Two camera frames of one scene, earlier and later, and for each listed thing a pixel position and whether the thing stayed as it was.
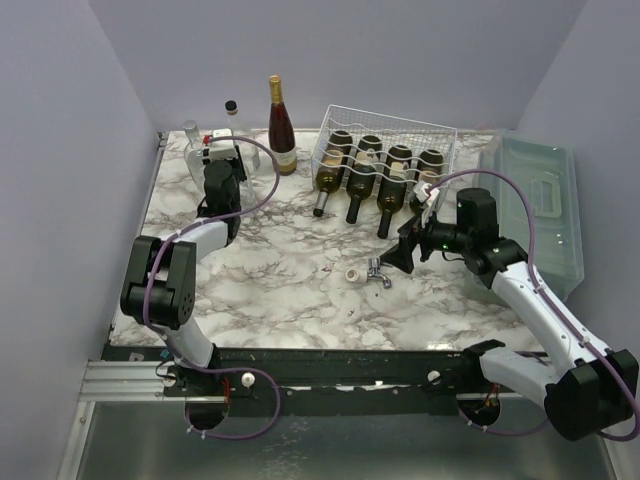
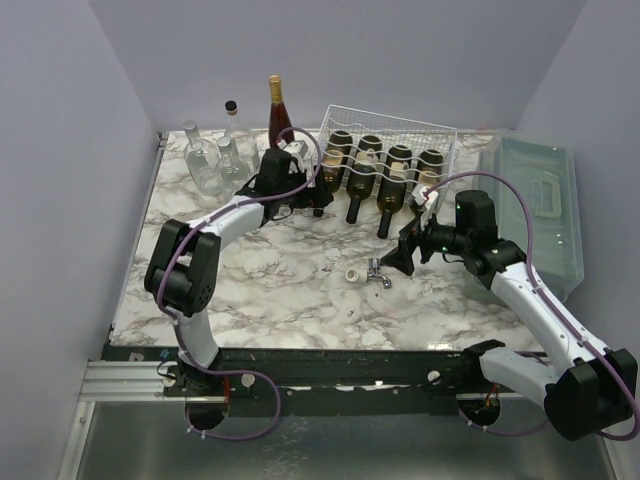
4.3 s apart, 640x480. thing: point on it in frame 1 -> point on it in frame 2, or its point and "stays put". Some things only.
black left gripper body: x=237 y=175 -> x=306 y=197
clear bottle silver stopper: x=193 y=157 stays put
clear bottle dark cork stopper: x=249 y=153 stays put
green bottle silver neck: x=331 y=169 stays put
